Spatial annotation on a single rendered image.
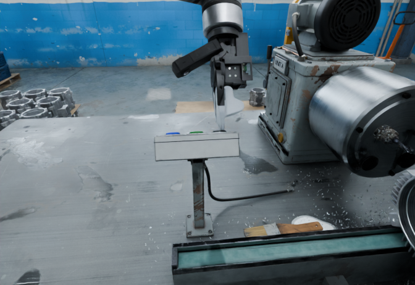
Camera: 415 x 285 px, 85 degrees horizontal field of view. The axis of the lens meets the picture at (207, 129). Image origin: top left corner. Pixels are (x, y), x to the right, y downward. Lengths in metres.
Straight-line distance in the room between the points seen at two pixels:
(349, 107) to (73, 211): 0.77
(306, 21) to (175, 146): 0.65
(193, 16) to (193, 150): 5.33
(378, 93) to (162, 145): 0.47
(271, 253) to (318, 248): 0.09
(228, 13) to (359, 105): 0.35
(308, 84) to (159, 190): 0.56
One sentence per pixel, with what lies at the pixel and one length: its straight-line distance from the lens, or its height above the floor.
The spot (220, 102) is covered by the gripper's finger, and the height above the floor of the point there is 1.14.
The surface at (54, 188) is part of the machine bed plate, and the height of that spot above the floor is 0.80.
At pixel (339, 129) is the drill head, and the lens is 0.62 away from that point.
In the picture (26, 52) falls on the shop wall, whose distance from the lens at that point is 6.80.
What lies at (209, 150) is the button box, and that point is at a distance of 0.45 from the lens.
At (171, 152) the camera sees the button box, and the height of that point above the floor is 1.05.
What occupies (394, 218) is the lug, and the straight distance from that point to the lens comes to 0.58.
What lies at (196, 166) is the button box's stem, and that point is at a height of 1.01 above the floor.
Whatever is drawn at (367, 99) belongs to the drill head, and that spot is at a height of 1.13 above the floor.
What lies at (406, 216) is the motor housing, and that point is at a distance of 0.58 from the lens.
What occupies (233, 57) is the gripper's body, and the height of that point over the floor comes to 1.22.
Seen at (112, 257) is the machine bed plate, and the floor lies 0.80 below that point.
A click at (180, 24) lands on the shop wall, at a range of 5.72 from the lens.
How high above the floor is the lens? 1.31
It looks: 29 degrees down
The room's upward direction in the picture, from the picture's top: straight up
